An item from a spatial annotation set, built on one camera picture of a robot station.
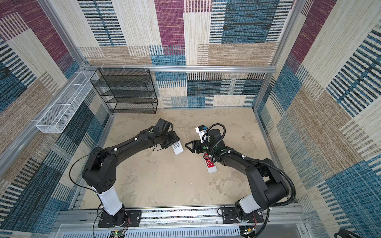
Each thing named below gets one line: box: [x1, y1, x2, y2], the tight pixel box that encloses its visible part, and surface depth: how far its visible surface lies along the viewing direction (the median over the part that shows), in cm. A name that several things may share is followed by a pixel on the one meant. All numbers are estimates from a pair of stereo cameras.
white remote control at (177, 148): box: [171, 140, 184, 156], surface depth 91 cm
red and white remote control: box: [202, 152, 218, 174], surface depth 91 cm
